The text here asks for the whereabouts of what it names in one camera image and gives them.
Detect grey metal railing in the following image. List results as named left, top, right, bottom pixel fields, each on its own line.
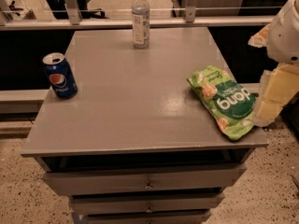
left=1, top=0, right=286, bottom=31

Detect middle grey drawer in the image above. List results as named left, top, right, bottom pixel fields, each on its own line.
left=70, top=191, right=224, bottom=215

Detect green rice chip bag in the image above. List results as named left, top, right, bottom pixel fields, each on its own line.
left=187, top=65, right=256, bottom=141

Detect grey drawer cabinet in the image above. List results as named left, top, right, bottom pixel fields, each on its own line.
left=21, top=27, right=270, bottom=224

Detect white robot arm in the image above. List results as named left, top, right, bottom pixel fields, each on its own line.
left=249, top=0, right=299, bottom=127

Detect bottom grey drawer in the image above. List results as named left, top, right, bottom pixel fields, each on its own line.
left=86, top=210, right=211, bottom=224

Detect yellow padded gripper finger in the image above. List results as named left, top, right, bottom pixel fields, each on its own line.
left=248, top=24, right=270, bottom=48
left=252, top=63, right=299, bottom=127

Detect blue Pepsi can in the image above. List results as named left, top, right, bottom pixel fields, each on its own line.
left=42, top=52, right=78, bottom=98

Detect top grey drawer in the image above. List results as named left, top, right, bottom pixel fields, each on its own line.
left=43, top=163, right=246, bottom=196

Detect clear plastic water bottle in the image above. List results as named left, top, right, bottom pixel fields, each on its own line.
left=132, top=0, right=150, bottom=49

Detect grey drawer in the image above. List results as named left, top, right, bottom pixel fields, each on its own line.
left=86, top=210, right=211, bottom=224
left=43, top=163, right=246, bottom=196
left=70, top=191, right=224, bottom=215

